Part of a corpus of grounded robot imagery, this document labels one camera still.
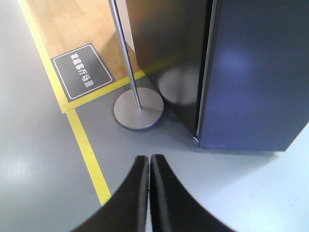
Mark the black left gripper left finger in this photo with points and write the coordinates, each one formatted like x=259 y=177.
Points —
x=126 y=210

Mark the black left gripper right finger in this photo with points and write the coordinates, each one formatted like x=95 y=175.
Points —
x=172 y=207

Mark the fridge door white inside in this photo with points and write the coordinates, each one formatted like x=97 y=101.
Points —
x=256 y=93

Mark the dark grey fridge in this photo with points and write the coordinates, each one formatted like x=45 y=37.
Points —
x=170 y=39

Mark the sign stand with board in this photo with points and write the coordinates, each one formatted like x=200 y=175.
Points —
x=139 y=107

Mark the dark floor label plate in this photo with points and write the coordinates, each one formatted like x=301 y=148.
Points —
x=82 y=71

